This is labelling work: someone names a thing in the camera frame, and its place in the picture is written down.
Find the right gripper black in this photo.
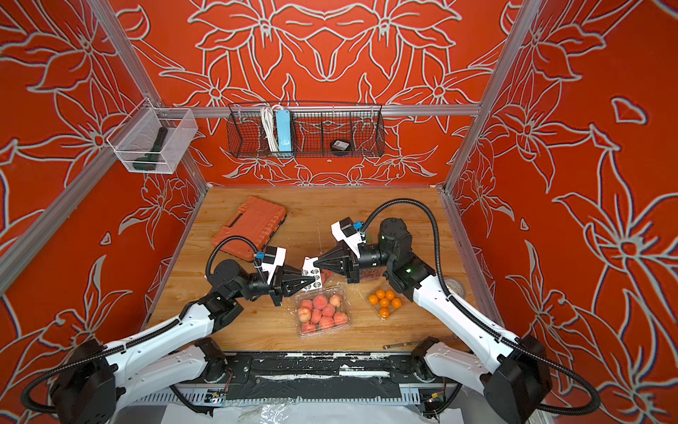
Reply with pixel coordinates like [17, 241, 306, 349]
[320, 243, 402, 285]

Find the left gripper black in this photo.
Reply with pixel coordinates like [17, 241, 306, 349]
[230, 267, 314, 310]

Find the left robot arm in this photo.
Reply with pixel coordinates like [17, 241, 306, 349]
[20, 236, 315, 423]

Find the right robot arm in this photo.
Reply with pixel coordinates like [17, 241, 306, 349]
[314, 198, 601, 423]

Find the small peach clamshell box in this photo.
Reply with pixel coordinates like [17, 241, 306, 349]
[321, 270, 335, 287]

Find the grape clamshell box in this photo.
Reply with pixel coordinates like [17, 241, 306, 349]
[358, 267, 386, 283]

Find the large peach clamshell box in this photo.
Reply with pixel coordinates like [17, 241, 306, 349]
[292, 286, 351, 337]

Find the orange plastic tool case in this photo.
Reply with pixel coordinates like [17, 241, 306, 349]
[212, 196, 287, 261]

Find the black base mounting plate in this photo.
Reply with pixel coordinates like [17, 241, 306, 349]
[188, 352, 457, 405]

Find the small black device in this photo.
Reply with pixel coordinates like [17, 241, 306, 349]
[330, 140, 352, 157]

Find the clear tape roll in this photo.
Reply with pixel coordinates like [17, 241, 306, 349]
[444, 277, 466, 299]

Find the light blue box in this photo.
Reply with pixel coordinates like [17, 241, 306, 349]
[275, 110, 292, 155]

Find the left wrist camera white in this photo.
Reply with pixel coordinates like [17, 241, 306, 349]
[254, 247, 287, 285]

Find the black wire wall basket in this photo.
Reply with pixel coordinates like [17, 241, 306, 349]
[226, 101, 386, 159]

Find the white coiled cable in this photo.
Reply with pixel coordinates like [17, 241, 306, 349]
[260, 105, 279, 155]

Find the clear acrylic wall bin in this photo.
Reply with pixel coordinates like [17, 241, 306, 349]
[106, 98, 198, 175]

